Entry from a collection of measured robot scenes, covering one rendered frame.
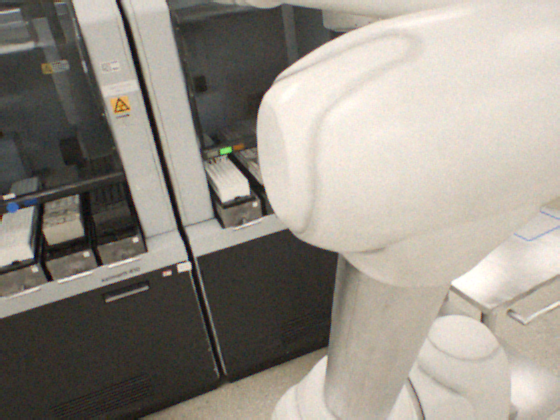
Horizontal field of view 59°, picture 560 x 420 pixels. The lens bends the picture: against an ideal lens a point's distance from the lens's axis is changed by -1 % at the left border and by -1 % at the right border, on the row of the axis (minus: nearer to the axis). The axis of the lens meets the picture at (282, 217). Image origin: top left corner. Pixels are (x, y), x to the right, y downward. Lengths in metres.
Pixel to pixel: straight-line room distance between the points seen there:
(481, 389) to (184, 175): 1.15
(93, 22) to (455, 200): 1.35
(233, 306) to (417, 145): 1.61
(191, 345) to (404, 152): 1.68
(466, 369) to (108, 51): 1.23
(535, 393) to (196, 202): 1.21
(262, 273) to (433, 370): 1.08
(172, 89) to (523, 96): 1.37
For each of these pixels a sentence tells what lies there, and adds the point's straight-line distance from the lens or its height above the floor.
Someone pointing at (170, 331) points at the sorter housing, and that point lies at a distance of 1.83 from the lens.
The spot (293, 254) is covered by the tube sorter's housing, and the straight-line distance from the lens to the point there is 1.81.
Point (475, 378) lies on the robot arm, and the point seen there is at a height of 0.94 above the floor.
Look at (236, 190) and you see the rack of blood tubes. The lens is 1.67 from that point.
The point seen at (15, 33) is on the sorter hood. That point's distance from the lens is 1.60.
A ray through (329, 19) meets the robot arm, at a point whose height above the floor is 1.42.
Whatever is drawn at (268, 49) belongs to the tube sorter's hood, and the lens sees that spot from 1.63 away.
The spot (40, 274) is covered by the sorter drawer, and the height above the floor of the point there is 0.77.
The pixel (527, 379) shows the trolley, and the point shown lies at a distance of 1.76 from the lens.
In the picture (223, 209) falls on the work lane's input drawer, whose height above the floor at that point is 0.80.
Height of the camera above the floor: 1.53
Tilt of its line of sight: 28 degrees down
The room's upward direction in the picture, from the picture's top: 9 degrees counter-clockwise
